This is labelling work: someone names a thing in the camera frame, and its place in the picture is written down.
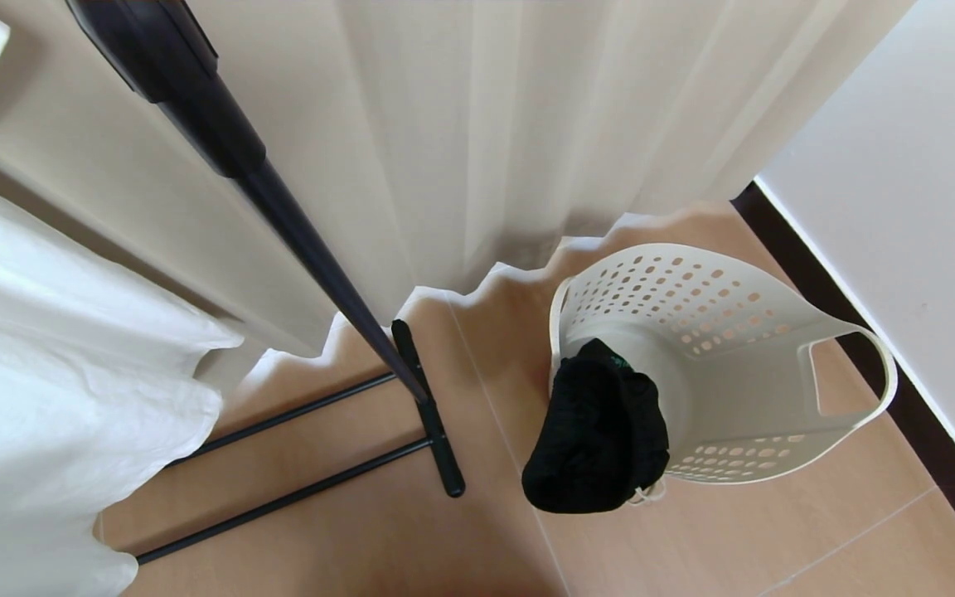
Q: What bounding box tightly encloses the white printed T-shirt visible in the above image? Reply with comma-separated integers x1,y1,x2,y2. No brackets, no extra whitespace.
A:
0,0,245,597

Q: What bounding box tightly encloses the white laundry basket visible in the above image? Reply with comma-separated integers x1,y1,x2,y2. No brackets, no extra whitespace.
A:
547,242,899,508

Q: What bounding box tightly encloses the black clothes rack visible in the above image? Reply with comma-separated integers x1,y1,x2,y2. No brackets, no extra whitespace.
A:
65,0,467,566

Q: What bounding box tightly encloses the beige curtain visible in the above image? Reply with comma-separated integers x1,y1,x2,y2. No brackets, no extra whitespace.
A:
0,0,918,366

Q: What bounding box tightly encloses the black garment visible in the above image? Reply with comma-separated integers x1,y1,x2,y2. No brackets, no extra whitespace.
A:
521,337,671,516

